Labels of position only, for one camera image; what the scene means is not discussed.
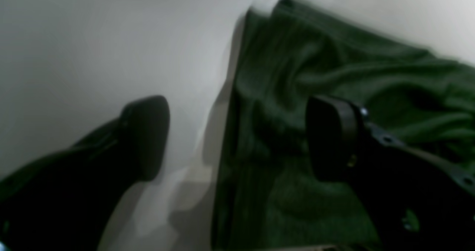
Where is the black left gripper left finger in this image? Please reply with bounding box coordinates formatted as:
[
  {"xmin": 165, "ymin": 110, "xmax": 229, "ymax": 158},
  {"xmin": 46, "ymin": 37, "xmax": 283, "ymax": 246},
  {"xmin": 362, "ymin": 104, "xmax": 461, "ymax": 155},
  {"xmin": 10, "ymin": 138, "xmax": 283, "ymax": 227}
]
[{"xmin": 0, "ymin": 95, "xmax": 171, "ymax": 251}]

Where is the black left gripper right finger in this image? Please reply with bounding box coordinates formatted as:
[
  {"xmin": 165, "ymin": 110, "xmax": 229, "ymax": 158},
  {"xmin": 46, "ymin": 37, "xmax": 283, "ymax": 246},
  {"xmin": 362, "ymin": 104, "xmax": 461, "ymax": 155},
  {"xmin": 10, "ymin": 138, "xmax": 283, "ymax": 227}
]
[{"xmin": 305, "ymin": 95, "xmax": 475, "ymax": 251}]

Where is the dark green t-shirt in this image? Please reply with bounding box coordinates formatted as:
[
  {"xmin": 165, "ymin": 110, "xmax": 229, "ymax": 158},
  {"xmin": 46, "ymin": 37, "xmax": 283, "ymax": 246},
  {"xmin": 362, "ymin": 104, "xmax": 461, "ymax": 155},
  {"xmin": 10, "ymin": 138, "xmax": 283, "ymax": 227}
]
[{"xmin": 211, "ymin": 0, "xmax": 475, "ymax": 251}]

